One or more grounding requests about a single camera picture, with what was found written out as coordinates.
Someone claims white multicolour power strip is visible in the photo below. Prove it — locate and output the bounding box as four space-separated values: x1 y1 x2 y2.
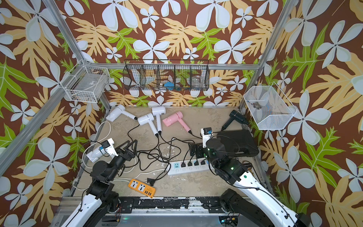
168 159 209 176

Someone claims black plug on orange strip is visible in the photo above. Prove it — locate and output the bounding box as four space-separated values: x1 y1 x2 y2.
147 178 156 187

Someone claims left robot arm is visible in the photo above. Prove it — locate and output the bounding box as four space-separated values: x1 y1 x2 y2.
63 140 138 227

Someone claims black wire basket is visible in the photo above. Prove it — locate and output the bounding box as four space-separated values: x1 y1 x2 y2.
122 59 210 91

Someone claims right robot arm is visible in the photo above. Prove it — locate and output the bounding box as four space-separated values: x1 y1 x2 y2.
188 138 312 227

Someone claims orange power strip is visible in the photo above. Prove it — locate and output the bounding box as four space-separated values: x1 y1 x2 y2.
128 179 156 198

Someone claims white mesh basket right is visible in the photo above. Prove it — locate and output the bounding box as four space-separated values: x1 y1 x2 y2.
244 83 297 131

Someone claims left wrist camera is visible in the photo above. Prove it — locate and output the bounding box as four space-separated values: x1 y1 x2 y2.
100 138 118 157

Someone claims metal clip in basket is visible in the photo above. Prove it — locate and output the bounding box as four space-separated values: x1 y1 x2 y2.
252 102 262 110

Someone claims white wire basket left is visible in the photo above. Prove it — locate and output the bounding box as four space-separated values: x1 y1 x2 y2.
62 60 110 103

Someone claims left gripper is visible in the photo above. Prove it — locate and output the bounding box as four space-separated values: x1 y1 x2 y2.
108 140 136 182

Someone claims blue object in basket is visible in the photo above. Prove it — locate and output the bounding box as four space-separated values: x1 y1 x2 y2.
164 82 175 90

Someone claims black cable with plug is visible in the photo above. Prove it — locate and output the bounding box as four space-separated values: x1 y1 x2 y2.
158 137 196 168

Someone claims white hair dryer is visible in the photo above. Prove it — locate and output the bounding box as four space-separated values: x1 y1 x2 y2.
86 141 109 163
106 105 138 122
138 113 159 137
152 106 166 135

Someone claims black plastic tool case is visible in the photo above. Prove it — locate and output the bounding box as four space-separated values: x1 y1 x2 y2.
217 130 259 158

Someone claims pink hair dryer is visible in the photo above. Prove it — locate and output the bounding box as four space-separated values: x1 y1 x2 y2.
162 111 192 134

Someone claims white hair dryer far left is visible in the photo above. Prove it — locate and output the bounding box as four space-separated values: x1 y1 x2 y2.
106 105 138 122

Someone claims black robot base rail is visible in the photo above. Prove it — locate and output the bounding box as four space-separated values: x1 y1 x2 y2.
117 196 230 214

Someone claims black hair dryer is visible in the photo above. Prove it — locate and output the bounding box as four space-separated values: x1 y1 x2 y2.
221 110 249 131

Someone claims white hair dryer near left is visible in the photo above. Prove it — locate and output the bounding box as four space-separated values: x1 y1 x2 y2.
86 141 109 163

